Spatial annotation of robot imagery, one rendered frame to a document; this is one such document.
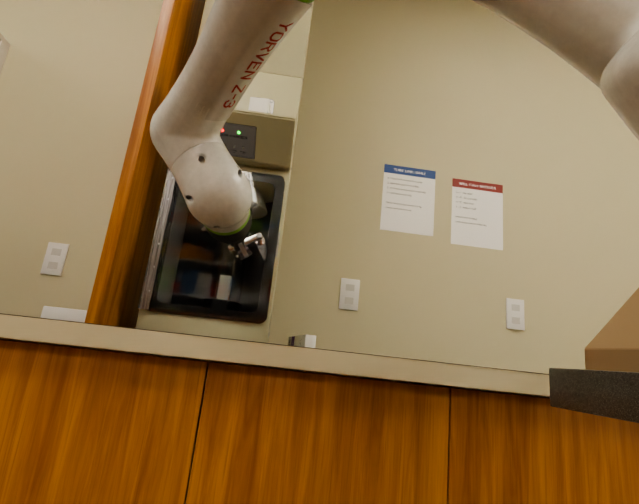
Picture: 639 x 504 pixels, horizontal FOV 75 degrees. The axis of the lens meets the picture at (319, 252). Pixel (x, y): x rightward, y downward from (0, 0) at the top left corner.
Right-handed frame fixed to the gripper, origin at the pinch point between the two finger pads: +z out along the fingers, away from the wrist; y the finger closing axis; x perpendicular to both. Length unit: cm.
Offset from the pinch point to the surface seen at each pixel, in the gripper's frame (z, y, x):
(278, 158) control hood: 0.7, 16.4, -20.7
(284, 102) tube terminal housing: 4.8, 32.7, -31.7
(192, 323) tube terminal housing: 4.7, -10.6, 18.6
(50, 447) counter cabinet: -22, -22, 44
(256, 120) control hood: -5.6, 25.5, -19.3
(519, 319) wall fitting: 47, -62, -79
